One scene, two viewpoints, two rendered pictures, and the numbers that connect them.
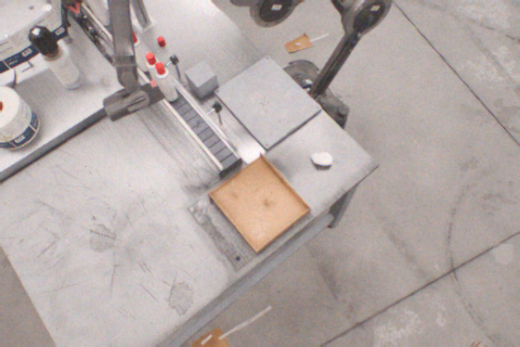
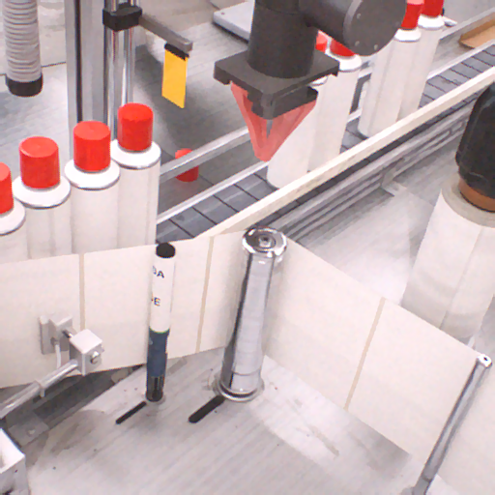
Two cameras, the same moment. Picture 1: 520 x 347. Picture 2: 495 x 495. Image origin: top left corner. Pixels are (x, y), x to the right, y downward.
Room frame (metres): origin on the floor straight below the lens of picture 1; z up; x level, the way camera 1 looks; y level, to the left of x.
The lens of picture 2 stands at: (1.53, 1.27, 1.47)
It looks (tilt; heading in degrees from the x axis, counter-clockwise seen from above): 41 degrees down; 251
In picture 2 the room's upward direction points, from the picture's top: 10 degrees clockwise
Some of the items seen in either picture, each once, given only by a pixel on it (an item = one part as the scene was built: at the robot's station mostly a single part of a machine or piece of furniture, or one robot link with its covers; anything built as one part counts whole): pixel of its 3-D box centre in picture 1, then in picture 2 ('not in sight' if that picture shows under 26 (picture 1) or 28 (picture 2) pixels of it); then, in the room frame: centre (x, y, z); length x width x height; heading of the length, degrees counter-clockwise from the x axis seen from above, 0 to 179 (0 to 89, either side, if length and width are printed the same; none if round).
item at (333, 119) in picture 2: (138, 51); (332, 100); (1.17, 0.46, 0.98); 0.05 x 0.05 x 0.20
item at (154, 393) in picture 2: not in sight; (159, 328); (1.45, 0.82, 0.97); 0.02 x 0.02 x 0.19
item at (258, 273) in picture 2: (58, 24); (250, 318); (1.36, 0.81, 0.97); 0.05 x 0.05 x 0.19
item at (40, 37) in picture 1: (56, 57); (476, 225); (1.13, 0.77, 1.03); 0.09 x 0.09 x 0.30
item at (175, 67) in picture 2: not in sight; (174, 75); (1.41, 0.59, 1.09); 0.03 x 0.01 x 0.06; 125
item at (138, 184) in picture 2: (97, 5); (132, 197); (1.45, 0.64, 0.98); 0.05 x 0.05 x 0.20
